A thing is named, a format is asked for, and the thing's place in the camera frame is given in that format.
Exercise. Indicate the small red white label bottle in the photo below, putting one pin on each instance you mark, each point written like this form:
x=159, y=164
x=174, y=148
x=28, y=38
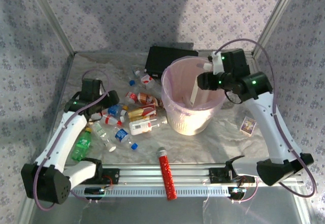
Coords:
x=131, y=97

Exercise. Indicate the clear bottle with white cap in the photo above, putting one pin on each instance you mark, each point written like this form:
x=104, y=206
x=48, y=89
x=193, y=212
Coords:
x=101, y=132

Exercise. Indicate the brown orange label bottle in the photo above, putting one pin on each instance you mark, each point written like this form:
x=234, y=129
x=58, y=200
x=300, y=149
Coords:
x=148, y=99

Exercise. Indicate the large clear bottle white label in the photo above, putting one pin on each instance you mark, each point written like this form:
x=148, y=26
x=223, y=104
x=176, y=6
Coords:
x=142, y=127

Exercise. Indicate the green plastic soda bottle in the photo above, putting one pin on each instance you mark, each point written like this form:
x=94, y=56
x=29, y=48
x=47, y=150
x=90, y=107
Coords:
x=81, y=145

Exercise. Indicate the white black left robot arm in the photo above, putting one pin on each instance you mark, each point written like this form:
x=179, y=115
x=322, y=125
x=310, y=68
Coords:
x=58, y=137

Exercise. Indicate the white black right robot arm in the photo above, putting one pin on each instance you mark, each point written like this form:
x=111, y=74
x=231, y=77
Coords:
x=269, y=132

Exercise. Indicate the white plastic waste bin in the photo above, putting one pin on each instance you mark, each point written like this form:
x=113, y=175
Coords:
x=188, y=128

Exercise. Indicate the small clear bottle blue cap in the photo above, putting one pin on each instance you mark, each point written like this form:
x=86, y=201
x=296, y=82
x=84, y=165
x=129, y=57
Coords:
x=132, y=83

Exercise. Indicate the purple yellow card box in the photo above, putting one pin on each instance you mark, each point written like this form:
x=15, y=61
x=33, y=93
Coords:
x=247, y=125

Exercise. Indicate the black rectangular box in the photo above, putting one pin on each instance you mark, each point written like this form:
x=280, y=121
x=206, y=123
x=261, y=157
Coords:
x=165, y=59

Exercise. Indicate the clear bottle red white label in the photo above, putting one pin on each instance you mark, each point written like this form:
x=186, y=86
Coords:
x=147, y=80

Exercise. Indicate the floral patterned backdrop cloth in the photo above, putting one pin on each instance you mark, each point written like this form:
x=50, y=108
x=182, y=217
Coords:
x=152, y=10

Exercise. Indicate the red glitter toy microphone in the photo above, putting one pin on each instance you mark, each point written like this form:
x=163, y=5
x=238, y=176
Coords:
x=167, y=173

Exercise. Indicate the small circuit board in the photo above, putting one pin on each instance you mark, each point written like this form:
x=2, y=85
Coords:
x=95, y=191
x=237, y=191

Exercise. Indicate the aluminium floor frame rail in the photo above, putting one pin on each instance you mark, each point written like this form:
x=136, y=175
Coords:
x=66, y=74

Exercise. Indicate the aluminium frame post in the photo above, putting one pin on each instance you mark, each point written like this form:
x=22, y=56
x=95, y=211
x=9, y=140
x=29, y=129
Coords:
x=275, y=18
x=54, y=18

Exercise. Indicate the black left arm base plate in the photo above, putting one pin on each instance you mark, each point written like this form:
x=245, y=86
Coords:
x=111, y=175

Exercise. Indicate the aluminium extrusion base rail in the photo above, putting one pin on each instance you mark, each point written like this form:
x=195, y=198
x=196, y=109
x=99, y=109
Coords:
x=142, y=174

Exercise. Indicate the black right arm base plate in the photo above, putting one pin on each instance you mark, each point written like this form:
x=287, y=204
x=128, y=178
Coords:
x=218, y=175

